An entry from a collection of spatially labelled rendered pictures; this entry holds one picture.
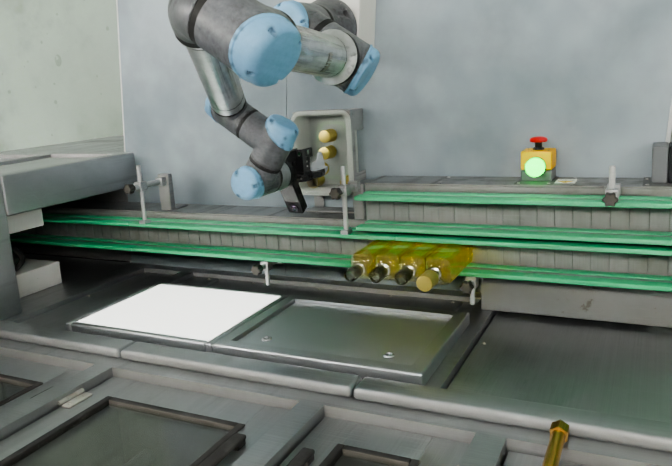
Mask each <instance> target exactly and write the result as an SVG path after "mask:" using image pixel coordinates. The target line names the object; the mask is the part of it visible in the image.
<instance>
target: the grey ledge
mask: <svg viewBox="0 0 672 466"><path fill-rule="evenodd" d="M481 309H483V310H493V311H503V312H514V313H524V314H534V315H544V316H555V317H565V318H575V319H586V320H596V321H606V322H617V323H627V324H637V325H648V326H658V327H668V328H672V292H666V291H653V290H640V289H627V288H613V287H600V286H587V285H574V284H560V283H547V282H534V281H521V280H508V279H494V278H484V279H483V280H482V279H481Z"/></svg>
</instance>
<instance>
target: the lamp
mask: <svg viewBox="0 0 672 466"><path fill-rule="evenodd" d="M545 170H546V163H545V161H544V160H543V159H542V158H540V157H532V158H530V159H529V160H528V161H527V163H526V165H525V171H526V173H527V174H528V175H529V176H531V177H538V176H540V175H542V174H543V173H544V172H545Z"/></svg>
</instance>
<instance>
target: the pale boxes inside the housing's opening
mask: <svg viewBox="0 0 672 466"><path fill-rule="evenodd" d="M7 222H8V228H9V234H13V233H17V232H20V231H24V230H28V229H32V228H35V227H39V226H43V225H44V222H43V215H42V209H37V210H32V211H28V212H24V213H20V214H16V215H11V216H7ZM16 277H17V283H18V289H19V296H20V298H22V297H25V296H28V295H30V294H33V293H36V292H38V291H41V290H44V289H47V288H49V287H52V286H55V285H57V284H60V283H62V279H61V272H60V265H59V261H49V260H38V259H27V258H25V262H24V265H23V266H22V267H21V268H20V269H19V270H18V271H17V272H16Z"/></svg>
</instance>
